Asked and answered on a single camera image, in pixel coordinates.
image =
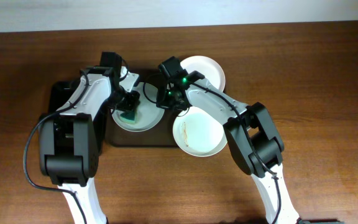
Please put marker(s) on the green sponge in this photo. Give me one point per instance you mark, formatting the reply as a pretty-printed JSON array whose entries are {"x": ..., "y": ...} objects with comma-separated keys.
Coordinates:
[{"x": 129, "y": 117}]

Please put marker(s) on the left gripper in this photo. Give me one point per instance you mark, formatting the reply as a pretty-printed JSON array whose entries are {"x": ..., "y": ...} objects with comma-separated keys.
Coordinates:
[{"x": 132, "y": 102}]

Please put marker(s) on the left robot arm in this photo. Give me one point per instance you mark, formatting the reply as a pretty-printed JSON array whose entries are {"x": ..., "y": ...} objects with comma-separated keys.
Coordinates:
[{"x": 70, "y": 138}]

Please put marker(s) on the white plate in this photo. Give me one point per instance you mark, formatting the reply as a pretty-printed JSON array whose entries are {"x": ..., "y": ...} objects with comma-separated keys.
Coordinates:
[
  {"x": 198, "y": 134},
  {"x": 208, "y": 67},
  {"x": 148, "y": 115}
]

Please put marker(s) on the brown plastic tray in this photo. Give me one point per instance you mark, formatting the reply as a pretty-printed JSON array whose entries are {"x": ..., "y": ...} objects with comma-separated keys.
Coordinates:
[{"x": 158, "y": 136}]

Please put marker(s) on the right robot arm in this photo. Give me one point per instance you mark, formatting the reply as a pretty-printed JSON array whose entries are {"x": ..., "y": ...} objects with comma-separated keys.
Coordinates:
[{"x": 253, "y": 139}]

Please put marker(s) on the black plastic tray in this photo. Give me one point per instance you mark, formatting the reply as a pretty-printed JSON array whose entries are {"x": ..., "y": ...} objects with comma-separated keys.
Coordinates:
[{"x": 57, "y": 93}]

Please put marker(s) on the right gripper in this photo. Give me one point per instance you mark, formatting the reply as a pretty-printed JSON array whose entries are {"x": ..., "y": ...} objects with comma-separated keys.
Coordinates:
[{"x": 162, "y": 101}]

